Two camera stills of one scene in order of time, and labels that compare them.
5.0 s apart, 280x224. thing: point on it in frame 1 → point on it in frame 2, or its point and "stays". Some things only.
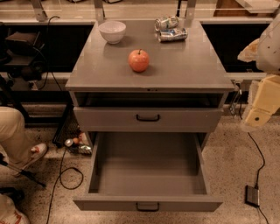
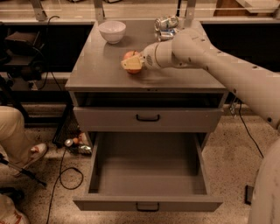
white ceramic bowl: x=112 y=31 stays
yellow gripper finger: x=267 y=101 → x=148 y=58
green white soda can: x=170 y=22 stays
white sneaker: x=37 y=151 stays
